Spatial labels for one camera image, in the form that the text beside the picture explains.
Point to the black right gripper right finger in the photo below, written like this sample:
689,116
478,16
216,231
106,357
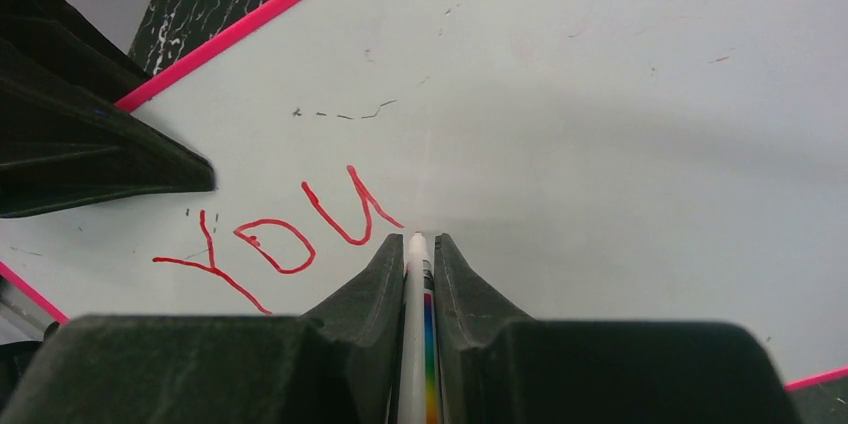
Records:
500,365

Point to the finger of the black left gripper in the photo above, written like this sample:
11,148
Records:
63,147
61,40

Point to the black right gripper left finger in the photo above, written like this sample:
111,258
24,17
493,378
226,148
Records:
333,364

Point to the white red marker pen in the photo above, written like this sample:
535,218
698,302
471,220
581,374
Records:
419,399

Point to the pink framed whiteboard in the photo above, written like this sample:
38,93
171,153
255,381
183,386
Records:
609,159

